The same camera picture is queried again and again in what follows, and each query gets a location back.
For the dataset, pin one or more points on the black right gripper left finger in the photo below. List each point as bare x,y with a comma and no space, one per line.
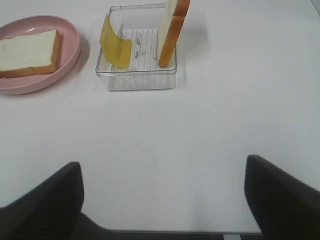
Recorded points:
51,211

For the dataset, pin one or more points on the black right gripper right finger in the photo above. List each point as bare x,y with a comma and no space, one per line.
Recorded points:
283,207

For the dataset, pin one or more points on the bread slice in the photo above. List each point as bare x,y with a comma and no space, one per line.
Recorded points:
170,28
26,55

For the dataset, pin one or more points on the yellow cheese slice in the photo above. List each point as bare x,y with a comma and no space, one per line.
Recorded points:
117,50

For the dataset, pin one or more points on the pink round plate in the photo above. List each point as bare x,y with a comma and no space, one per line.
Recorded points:
69,51

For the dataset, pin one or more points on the clear plastic tray right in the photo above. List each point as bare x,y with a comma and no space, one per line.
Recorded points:
138,23

